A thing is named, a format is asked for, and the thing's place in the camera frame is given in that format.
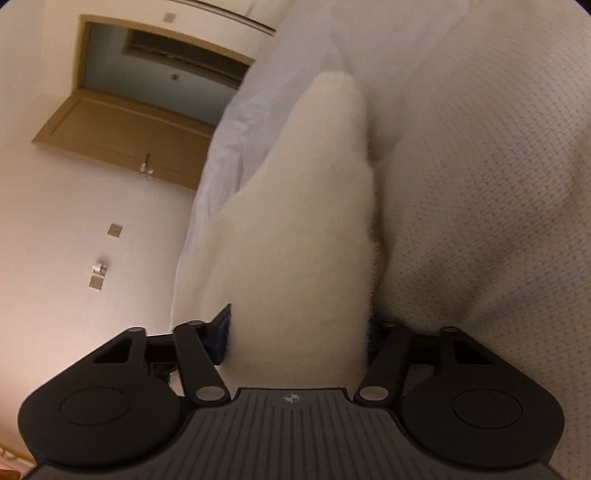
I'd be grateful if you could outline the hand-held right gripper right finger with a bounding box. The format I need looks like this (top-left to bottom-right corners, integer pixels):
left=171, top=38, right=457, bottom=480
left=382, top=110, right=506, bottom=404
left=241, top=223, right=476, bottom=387
left=353, top=320, right=498, bottom=407

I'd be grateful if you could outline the metal wall fixture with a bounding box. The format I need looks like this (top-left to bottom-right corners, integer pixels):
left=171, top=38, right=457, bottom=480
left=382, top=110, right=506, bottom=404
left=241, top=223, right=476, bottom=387
left=88, top=261, right=108, bottom=291

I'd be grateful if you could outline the brown wooden door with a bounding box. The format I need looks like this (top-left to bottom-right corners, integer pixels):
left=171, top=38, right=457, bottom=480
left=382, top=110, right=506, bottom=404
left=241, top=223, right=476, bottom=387
left=31, top=88, right=216, bottom=193

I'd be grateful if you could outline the white dotted cloth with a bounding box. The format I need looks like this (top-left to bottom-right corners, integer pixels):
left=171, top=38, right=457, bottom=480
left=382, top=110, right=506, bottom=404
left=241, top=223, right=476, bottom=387
left=344, top=0, right=591, bottom=467

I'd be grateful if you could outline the cream striped knit sweater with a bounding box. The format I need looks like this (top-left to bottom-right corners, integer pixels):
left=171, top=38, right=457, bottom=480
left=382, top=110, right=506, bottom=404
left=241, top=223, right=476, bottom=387
left=203, top=69, right=383, bottom=389

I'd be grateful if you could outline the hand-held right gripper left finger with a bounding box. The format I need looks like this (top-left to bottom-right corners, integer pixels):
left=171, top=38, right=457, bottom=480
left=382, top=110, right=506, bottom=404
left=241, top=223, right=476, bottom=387
left=92, top=303, right=233, bottom=407

